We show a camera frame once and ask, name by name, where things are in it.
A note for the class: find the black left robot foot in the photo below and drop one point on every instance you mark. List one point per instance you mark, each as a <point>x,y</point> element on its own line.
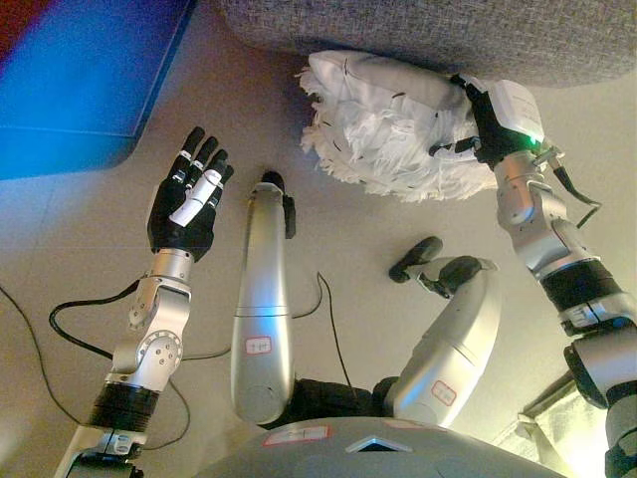
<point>276,180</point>

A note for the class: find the white fringed throw pillow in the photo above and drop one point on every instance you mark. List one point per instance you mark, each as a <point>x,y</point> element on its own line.
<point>393,134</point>

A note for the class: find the silver left robot leg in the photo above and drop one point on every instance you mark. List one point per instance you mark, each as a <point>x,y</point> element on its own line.
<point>261,318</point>

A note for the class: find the grey fabric armchair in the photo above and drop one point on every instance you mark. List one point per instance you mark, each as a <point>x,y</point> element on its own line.
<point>423,30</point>

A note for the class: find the silver right robot leg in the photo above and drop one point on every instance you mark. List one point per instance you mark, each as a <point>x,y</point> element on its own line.
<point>453,343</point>

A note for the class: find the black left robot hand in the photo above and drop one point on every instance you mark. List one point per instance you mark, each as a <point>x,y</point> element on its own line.
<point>181,219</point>

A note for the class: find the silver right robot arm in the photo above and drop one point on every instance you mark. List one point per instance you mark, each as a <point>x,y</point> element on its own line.
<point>552,239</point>

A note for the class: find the grey robot torso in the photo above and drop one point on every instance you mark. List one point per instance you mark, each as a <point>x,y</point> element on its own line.
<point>368,450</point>

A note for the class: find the black right robot foot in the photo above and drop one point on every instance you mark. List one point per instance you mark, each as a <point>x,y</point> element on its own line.
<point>418,254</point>

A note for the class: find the cream bed blanket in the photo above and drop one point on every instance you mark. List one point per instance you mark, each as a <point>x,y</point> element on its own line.
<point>552,428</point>

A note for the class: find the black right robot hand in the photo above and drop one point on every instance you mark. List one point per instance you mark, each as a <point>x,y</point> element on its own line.
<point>495,129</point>

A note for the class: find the silver robot leg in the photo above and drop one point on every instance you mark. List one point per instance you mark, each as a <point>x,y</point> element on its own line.
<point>453,343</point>
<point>261,318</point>

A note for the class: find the black robot foot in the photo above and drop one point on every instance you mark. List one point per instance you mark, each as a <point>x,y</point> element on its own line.
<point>276,180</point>
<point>418,254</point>

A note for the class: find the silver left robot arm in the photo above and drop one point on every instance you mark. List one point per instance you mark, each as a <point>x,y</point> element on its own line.
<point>149,348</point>

